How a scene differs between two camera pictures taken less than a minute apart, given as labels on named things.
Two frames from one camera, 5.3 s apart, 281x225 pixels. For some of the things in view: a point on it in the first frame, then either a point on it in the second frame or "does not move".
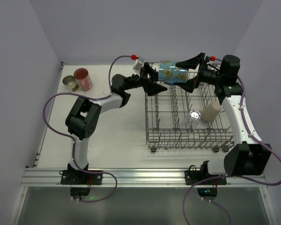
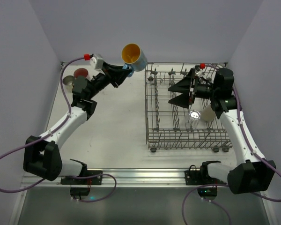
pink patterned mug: x=84 y=79 does not move
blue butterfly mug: x=169 y=72 → x=134 y=57
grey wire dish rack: x=176 y=118 does not move
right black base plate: x=193 y=176 does not move
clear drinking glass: x=192 y=119 does not move
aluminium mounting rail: x=51 y=177 does not move
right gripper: x=200 y=71 → x=192 y=87
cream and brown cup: x=70 y=81 does not move
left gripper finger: x=148 y=69 → x=115 y=74
